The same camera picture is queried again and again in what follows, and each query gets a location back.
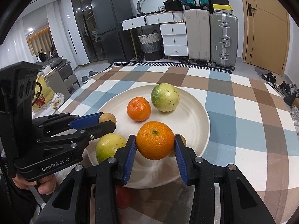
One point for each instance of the cream round plate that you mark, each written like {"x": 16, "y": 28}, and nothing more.
{"x": 155, "y": 164}

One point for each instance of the black storage box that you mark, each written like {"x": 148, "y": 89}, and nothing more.
{"x": 173, "y": 5}

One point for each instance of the silver suitcase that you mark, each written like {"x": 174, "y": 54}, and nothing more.
{"x": 224, "y": 39}

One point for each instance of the large orange mandarin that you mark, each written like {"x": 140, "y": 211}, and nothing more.
{"x": 155, "y": 140}

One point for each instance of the white drawer desk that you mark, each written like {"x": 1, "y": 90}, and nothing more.
{"x": 172, "y": 29}

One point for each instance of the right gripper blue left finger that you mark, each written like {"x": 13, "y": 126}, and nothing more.
{"x": 70, "y": 203}

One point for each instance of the black refrigerator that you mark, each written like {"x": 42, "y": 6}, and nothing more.
{"x": 109, "y": 15}

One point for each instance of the left hand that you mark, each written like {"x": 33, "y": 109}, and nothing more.
{"x": 47, "y": 184}

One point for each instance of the yellow snack bag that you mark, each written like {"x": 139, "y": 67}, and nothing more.
{"x": 42, "y": 95}

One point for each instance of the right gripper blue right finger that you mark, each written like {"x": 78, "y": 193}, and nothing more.
{"x": 240, "y": 203}

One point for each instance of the wooden door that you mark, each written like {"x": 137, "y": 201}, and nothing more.
{"x": 266, "y": 34}

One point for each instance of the woven laundry basket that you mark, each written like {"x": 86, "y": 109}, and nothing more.
{"x": 151, "y": 45}

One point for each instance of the large green passion fruit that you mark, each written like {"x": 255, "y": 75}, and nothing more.
{"x": 165, "y": 97}

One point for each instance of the grey slippers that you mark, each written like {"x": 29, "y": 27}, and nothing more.
{"x": 91, "y": 74}

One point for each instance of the brown longan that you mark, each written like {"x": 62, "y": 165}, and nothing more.
{"x": 107, "y": 117}
{"x": 183, "y": 140}

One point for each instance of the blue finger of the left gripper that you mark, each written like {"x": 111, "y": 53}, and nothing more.
{"x": 93, "y": 131}
{"x": 77, "y": 121}

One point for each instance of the yellow green passion fruit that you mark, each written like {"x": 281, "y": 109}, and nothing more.
{"x": 108, "y": 145}

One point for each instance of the small orange mandarin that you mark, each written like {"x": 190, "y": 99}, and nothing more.
{"x": 139, "y": 109}

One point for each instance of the red cherry tomato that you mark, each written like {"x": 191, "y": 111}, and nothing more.
{"x": 124, "y": 197}

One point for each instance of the beige suitcase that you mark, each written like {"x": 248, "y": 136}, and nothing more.
{"x": 198, "y": 34}

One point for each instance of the checkered tablecloth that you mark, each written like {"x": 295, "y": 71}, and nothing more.
{"x": 229, "y": 119}

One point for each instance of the dark glass cabinet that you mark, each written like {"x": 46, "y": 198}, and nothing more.
{"x": 88, "y": 30}

